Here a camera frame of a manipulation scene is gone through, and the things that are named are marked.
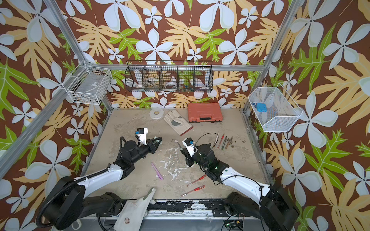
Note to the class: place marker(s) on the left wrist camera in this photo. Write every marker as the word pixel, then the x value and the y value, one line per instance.
pixel 140 134

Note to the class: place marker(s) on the dark green pen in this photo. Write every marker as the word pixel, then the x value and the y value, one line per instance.
pixel 224 143

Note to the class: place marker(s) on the brown pen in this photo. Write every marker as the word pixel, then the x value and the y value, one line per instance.
pixel 228 143

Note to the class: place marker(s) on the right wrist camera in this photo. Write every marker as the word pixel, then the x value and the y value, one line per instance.
pixel 190 146

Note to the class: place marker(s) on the red plastic tool case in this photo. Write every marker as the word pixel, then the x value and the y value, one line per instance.
pixel 204 112

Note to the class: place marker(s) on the aluminium frame post right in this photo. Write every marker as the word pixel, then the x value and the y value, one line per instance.
pixel 283 31

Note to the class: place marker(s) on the white wire basket left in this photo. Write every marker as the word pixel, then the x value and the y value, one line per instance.
pixel 88 84

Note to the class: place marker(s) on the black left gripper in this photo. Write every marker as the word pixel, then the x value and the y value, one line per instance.
pixel 152 146

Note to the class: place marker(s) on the white tape roll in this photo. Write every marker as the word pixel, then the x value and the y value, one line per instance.
pixel 156 113

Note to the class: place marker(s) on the pink pen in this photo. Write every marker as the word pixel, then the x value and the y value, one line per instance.
pixel 157 171

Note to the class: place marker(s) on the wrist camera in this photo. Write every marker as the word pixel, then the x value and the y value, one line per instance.
pixel 190 146
pixel 140 134

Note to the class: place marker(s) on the aluminium frame post left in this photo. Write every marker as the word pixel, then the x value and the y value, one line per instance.
pixel 70 38

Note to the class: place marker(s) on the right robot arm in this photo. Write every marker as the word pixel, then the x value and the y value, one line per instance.
pixel 269 203

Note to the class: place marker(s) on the red gel pen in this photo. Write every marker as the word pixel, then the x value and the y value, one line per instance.
pixel 197 180
pixel 221 141
pixel 194 190

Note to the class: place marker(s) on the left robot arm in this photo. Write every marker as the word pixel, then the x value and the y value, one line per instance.
pixel 71 199

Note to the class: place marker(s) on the aluminium frame post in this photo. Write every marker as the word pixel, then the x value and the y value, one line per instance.
pixel 70 38
pixel 283 31

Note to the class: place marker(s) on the black wire basket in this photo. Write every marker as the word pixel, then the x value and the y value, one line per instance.
pixel 171 76

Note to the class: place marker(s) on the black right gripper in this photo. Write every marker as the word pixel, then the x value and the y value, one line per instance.
pixel 188 157

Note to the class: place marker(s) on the blue object in basket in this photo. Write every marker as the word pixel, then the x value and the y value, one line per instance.
pixel 260 107

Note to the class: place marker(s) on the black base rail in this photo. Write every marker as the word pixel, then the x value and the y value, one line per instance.
pixel 188 209

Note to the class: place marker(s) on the white wire basket right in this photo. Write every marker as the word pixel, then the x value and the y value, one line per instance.
pixel 282 110

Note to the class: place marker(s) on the white wire basket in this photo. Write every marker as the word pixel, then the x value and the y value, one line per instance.
pixel 88 84
pixel 282 110

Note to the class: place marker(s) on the white green glove front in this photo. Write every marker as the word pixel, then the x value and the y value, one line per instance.
pixel 133 212

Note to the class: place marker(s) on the beige work glove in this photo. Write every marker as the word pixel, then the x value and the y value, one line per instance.
pixel 179 124

